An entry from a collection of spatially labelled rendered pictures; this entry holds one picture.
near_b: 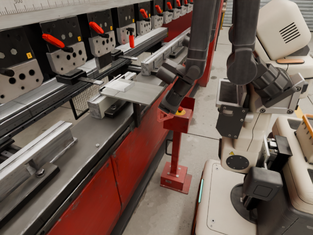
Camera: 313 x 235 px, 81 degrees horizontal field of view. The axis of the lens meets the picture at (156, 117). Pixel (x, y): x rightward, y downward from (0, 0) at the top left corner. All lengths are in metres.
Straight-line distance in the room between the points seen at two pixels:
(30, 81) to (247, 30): 0.61
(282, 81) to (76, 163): 0.73
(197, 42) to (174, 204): 1.32
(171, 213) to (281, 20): 1.37
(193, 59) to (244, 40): 0.14
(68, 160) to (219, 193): 1.00
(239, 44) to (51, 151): 0.72
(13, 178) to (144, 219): 1.05
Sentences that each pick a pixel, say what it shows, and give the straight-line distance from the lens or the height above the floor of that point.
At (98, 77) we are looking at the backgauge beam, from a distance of 1.33.
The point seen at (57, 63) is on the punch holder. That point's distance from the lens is 0.70.
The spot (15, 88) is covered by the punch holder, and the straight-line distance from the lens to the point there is 0.63.
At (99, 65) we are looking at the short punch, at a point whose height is 1.12.
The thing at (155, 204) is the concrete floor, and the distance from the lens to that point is 1.62.
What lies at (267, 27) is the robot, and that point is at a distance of 0.70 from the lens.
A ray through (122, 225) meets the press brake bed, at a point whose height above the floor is 0.05.
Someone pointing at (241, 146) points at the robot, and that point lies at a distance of 0.92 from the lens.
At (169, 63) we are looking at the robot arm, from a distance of 0.62.
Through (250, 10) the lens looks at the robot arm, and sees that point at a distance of 0.56.
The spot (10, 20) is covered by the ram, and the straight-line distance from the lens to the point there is 0.63.
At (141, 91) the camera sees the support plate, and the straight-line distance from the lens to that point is 0.91.
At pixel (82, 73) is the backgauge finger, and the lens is 1.13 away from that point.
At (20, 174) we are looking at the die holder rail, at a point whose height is 0.93.
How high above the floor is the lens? 1.44
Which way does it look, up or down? 37 degrees down
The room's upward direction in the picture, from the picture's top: straight up
